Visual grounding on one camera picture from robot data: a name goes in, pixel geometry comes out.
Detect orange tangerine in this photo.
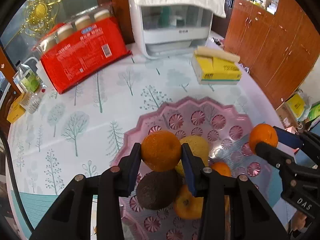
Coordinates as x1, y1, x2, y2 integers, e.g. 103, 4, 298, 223
141, 131, 181, 172
249, 124, 278, 154

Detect red yellow apple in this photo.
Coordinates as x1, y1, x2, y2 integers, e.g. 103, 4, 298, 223
173, 185, 203, 220

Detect pink glass fruit bowl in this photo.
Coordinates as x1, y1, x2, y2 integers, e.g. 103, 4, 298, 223
113, 97, 287, 239

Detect yellow pear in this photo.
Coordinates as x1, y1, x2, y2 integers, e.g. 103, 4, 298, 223
173, 135, 210, 178

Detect dark brown avocado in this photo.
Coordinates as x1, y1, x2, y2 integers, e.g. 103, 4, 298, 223
136, 170, 182, 210

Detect overripe brown banana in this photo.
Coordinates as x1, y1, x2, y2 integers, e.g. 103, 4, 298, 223
225, 196, 230, 216

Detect person's right hand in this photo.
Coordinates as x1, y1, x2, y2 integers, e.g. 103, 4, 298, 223
291, 211, 307, 231

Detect green yellow bags on floor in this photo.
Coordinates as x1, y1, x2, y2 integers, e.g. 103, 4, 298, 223
276, 89, 319, 129

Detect teal round-print table mat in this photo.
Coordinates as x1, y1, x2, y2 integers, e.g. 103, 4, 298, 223
10, 190, 97, 239

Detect brown wooden cabinets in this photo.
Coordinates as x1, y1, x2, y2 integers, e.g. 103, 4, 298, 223
224, 0, 319, 108

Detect tree-pattern tablecloth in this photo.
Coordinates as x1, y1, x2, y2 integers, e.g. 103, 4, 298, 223
8, 44, 281, 196

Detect yellow cardboard box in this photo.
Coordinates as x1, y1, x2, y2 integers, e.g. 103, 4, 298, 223
7, 93, 25, 124

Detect clear drinking glass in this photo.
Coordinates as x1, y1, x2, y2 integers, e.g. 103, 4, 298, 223
20, 91, 44, 114

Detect small white carton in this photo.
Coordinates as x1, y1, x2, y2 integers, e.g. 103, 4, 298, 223
12, 73, 25, 93

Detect clear plastic bottle green label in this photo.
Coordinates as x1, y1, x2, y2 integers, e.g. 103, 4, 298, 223
16, 61, 40, 94

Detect white countertop appliance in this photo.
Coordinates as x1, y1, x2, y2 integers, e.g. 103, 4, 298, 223
129, 0, 213, 59

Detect white squeeze bottle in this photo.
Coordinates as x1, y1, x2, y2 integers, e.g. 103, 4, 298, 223
23, 56, 55, 89

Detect red snack package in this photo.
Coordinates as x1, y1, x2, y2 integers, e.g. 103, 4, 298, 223
41, 16, 131, 94

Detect pack of beige jars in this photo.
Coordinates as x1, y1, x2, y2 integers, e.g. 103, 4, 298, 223
32, 2, 113, 54

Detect gold ornament decoration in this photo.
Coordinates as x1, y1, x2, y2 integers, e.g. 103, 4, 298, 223
4, 0, 63, 48

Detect black cable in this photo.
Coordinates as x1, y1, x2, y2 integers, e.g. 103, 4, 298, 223
0, 129, 34, 234

